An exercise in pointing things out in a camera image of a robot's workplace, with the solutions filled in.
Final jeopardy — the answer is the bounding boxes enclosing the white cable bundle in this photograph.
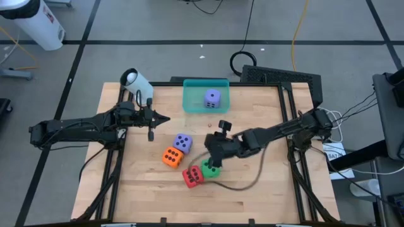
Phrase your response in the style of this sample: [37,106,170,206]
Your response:
[317,106,344,143]

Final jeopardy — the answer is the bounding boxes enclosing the teal translucent plastic bin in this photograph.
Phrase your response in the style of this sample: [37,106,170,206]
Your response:
[182,78,230,114]

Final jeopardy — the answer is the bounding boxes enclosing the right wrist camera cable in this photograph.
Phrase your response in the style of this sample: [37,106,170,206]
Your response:
[187,146,268,192]

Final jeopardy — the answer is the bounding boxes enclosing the black chair base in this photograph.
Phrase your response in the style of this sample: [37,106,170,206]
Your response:
[0,98,13,127]

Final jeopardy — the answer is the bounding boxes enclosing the yellow hanging cable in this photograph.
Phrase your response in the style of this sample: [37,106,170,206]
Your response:
[290,0,310,72]

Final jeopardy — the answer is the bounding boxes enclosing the red foam die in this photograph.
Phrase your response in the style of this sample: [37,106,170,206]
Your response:
[182,165,205,189]

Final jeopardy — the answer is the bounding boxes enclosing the white plastic object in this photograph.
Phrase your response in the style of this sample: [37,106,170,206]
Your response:
[349,178,381,198]

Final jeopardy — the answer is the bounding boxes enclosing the black looped cable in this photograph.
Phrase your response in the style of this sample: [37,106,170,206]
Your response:
[282,147,300,164]

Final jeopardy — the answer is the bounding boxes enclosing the green foam die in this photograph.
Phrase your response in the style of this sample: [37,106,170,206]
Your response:
[200,159,222,179]

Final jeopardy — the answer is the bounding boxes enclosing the white trash bin black liner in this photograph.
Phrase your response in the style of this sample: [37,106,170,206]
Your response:
[0,0,66,52]

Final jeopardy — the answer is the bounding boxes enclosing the black aluminium table frame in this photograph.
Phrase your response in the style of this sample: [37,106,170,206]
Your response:
[75,81,340,227]

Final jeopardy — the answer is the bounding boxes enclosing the thin yellow floor cable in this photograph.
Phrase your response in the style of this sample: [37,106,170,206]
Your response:
[0,26,39,71]

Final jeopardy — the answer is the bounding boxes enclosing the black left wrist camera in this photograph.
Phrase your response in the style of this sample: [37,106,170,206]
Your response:
[117,101,136,117]

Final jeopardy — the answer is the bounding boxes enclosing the black coiled floor cable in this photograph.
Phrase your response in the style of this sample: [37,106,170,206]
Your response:
[229,0,257,77]

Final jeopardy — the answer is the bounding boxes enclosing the black device on side table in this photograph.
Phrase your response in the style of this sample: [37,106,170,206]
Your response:
[383,66,404,108]

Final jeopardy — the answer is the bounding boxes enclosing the grey side table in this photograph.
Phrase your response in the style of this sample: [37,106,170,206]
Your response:
[372,72,404,160]

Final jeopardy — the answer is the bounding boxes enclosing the purple foam die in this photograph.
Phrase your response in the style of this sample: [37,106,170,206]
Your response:
[172,133,193,154]
[203,88,222,110]

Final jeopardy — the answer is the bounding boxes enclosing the grey floor stand base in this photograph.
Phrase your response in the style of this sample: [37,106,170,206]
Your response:
[0,67,34,81]

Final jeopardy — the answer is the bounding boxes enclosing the thin black floor cable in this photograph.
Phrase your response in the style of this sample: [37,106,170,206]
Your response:
[182,0,225,15]

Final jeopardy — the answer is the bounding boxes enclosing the black flat panel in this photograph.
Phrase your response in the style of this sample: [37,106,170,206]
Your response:
[169,76,229,84]

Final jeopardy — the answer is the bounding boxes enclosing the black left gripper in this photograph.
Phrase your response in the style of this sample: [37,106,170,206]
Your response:
[136,98,171,142]

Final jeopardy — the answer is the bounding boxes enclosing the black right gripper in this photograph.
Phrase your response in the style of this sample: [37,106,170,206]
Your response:
[204,132,244,169]

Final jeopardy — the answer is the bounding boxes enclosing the black side table beam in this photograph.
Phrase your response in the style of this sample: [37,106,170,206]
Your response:
[328,140,389,173]

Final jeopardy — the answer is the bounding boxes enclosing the orange foam die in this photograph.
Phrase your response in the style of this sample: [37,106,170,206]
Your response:
[162,146,185,169]

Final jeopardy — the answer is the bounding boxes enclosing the white printed label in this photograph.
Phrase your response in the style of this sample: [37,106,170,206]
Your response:
[323,146,348,162]

